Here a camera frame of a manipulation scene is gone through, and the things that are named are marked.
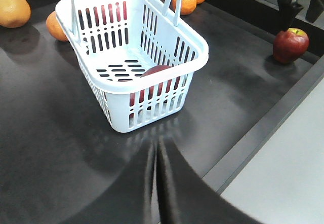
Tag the small orange behind basket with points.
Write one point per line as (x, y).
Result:
(54, 28)

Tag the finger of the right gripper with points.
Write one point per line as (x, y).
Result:
(315, 9)
(288, 10)

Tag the light blue plastic basket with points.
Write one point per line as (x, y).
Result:
(138, 56)

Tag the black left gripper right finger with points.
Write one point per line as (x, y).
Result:
(183, 197)

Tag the small orange left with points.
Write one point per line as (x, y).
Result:
(187, 6)

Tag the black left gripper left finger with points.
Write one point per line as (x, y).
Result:
(128, 199)

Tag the black wooden produce stand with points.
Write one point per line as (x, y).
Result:
(58, 150)

